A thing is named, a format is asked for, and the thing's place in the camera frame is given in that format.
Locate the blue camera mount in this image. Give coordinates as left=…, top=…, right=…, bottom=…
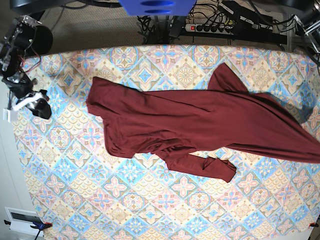
left=118, top=0, right=197, bottom=17

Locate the white power strip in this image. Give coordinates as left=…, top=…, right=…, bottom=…
left=184, top=23, right=232, bottom=35

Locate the black round stool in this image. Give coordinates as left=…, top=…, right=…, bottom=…
left=31, top=25, right=53, bottom=55

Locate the right table clamp lower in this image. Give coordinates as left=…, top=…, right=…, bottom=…
left=309, top=222, right=319, bottom=228

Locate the white wall vent panel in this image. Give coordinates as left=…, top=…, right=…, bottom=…
left=5, top=207, right=42, bottom=237

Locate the left table clamp lower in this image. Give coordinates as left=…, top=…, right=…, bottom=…
left=4, top=220, right=53, bottom=240

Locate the table clamp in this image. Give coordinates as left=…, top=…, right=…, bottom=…
left=4, top=220, right=53, bottom=240
left=309, top=222, right=319, bottom=228

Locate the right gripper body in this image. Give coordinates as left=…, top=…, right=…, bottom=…
left=2, top=74, right=36, bottom=103

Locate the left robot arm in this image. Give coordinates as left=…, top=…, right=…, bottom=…
left=249, top=0, right=320, bottom=54

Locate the maroon t-shirt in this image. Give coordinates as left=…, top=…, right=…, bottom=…
left=86, top=63, right=320, bottom=182

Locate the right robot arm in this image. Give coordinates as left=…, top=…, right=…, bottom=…
left=0, top=12, right=53, bottom=120

